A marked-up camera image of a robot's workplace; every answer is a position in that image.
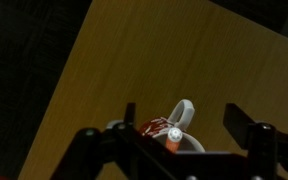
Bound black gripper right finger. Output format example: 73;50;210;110
222;102;288;180

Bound orange marker with white cap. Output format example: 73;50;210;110
165;127;184;154

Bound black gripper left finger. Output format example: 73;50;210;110
49;102;185;180

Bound maroon mug with white print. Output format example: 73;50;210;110
139;99;207;154

